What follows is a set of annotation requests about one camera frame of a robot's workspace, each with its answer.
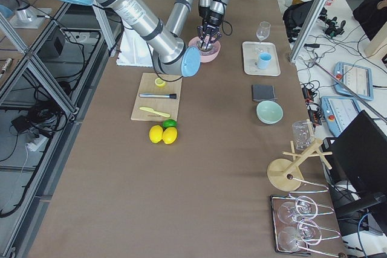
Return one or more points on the green lime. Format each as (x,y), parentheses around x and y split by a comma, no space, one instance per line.
(169,123)

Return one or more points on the green bowl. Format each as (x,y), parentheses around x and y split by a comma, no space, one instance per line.
(269,112)

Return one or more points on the yellow lemon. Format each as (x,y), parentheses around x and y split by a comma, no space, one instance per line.
(156,134)
(170,134)

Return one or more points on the blue teach pendant tablet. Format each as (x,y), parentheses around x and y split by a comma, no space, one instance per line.
(356,78)

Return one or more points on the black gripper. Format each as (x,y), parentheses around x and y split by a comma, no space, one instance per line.
(205,14)

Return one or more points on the clear glass mug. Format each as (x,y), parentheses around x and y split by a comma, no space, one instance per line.
(303,134)

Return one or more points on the half lemon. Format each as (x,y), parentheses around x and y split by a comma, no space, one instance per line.
(160,83)

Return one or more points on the yellow plastic knife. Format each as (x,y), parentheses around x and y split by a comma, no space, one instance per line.
(153,111)

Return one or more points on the clear wine glass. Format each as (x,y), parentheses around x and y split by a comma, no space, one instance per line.
(263,31)

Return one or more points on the light blue cup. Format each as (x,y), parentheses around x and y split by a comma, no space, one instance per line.
(264,60)

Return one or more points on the pink bowl of ice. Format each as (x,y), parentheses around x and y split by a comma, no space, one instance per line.
(206,55)

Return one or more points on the wooden cup stand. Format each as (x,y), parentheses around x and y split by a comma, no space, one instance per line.
(286,175)

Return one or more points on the aluminium frame post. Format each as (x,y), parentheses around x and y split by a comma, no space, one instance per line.
(311,18)

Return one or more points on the black monitor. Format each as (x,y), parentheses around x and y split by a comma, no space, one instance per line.
(360,151)

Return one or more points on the black glass rack tray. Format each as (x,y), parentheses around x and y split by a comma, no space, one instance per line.
(294,226)

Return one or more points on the dark grey folded cloth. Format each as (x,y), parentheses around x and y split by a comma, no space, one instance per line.
(263,92)

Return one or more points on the steel muddler black tip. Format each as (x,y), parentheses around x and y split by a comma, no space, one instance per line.
(166,96)

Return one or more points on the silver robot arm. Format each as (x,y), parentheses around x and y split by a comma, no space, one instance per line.
(211,11)
(172,55)

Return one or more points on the cream serving tray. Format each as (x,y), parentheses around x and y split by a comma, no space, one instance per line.
(251,51)

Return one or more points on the wooden cutting board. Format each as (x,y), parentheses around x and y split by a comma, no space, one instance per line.
(165,105)

